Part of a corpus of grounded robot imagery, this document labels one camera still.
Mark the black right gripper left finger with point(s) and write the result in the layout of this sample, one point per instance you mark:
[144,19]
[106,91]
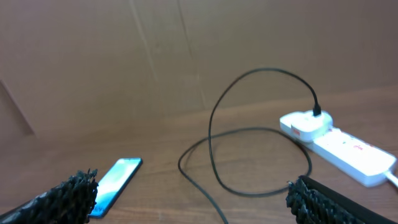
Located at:
[70,202]

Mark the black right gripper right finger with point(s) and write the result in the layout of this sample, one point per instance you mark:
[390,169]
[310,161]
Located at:
[313,203]

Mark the blue Galaxy smartphone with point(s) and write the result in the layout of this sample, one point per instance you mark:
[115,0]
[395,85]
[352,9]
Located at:
[113,183]

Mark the white charger plug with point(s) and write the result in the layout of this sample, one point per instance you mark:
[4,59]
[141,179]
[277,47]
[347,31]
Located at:
[307,127]

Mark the white power strip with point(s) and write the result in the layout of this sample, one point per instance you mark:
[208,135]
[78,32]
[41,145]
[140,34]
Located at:
[365,163]

